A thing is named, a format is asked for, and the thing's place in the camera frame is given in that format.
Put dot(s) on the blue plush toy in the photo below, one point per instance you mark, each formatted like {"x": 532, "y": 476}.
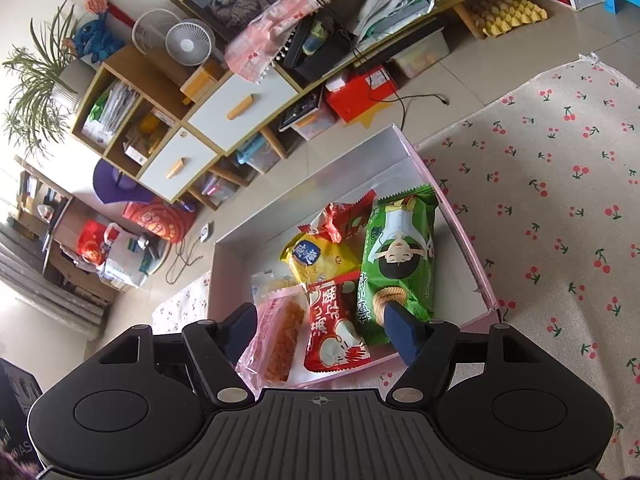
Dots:
{"x": 97, "y": 40}

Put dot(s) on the yellow cracker packet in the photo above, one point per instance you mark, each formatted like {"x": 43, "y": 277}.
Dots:
{"x": 320, "y": 260}

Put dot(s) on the pink cardboard box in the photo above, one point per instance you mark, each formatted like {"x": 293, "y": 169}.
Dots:
{"x": 310, "y": 185}

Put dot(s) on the low wooden cabinet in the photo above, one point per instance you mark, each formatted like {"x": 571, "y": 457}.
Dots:
{"x": 467, "y": 17}

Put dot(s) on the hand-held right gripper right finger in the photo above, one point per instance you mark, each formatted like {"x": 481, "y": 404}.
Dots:
{"x": 405, "y": 332}

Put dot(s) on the pink cherry cloth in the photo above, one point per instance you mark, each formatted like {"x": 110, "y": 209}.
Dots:
{"x": 260, "y": 40}

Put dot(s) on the white desk fan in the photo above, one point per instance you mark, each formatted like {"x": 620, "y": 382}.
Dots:
{"x": 189, "y": 40}

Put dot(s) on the grey curtain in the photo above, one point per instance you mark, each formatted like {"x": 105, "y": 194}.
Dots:
{"x": 45, "y": 285}

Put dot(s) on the yellow egg tray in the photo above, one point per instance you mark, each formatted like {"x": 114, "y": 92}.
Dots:
{"x": 505, "y": 15}

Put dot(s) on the black framed tablet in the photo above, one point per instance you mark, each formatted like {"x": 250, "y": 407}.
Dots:
{"x": 300, "y": 112}

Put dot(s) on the blue-lid clear storage box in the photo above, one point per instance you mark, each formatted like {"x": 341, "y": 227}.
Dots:
{"x": 257, "y": 155}

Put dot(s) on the pink snack packet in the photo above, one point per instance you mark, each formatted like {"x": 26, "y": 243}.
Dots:
{"x": 280, "y": 335}

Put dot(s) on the black case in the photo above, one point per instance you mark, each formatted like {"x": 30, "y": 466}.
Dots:
{"x": 320, "y": 60}

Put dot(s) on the pile of papers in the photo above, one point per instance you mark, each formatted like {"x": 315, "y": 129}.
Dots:
{"x": 390, "y": 10}

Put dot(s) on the red snack packet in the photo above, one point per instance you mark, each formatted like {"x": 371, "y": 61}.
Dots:
{"x": 335, "y": 330}
{"x": 340, "y": 220}

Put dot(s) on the wooden bookshelf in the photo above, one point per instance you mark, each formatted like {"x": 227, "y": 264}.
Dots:
{"x": 55, "y": 240}

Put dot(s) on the potted green plant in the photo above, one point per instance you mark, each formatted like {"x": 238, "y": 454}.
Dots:
{"x": 45, "y": 75}

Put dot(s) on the white drawer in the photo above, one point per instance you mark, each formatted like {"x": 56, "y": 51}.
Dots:
{"x": 165, "y": 185}
{"x": 260, "y": 110}

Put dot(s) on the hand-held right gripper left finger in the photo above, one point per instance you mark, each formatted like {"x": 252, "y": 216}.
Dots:
{"x": 240, "y": 332}

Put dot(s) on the red gift bag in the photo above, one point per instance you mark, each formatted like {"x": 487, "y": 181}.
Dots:
{"x": 95, "y": 245}

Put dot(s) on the white floor socket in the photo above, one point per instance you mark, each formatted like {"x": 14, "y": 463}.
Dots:
{"x": 206, "y": 232}

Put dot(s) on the white shopping bag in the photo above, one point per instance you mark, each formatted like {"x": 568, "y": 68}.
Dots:
{"x": 125, "y": 260}

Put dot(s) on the white fan guard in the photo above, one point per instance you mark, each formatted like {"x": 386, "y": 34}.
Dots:
{"x": 147, "y": 30}

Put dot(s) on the round red bag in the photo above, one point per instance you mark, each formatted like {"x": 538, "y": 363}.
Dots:
{"x": 160, "y": 220}

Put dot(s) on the purple hat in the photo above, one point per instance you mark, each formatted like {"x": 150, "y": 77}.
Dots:
{"x": 115, "y": 185}

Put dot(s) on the yellow cardboard box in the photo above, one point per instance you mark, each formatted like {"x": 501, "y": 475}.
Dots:
{"x": 200, "y": 80}

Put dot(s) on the red box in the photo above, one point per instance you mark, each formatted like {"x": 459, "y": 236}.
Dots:
{"x": 360, "y": 95}

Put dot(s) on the small clear snack packet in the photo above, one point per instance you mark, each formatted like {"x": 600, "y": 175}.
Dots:
{"x": 270, "y": 282}

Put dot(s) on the cherry print tablecloth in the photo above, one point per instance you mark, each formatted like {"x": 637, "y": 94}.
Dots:
{"x": 550, "y": 185}

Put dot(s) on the green chips packet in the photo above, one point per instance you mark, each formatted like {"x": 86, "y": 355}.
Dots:
{"x": 400, "y": 260}

